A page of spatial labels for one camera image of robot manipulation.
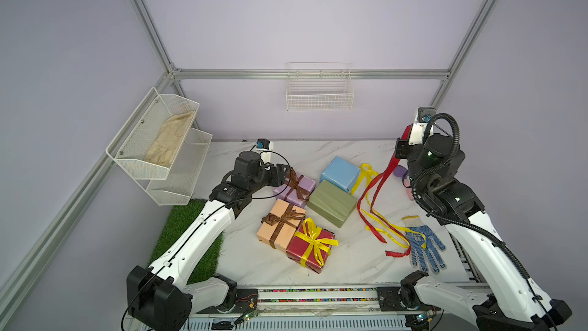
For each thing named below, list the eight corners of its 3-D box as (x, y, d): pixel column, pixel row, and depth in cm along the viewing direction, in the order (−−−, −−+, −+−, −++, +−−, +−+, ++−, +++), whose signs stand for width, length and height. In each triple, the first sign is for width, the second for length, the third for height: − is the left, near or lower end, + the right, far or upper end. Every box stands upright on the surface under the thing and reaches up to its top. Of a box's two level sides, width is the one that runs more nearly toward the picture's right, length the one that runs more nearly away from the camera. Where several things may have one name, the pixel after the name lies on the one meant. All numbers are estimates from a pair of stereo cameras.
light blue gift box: (319, 182, 106) (320, 173, 101) (335, 163, 114) (337, 153, 108) (345, 198, 101) (348, 189, 95) (361, 176, 108) (364, 167, 102)
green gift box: (305, 206, 98) (305, 198, 93) (322, 186, 105) (322, 177, 100) (341, 230, 91) (343, 223, 86) (356, 207, 98) (359, 199, 93)
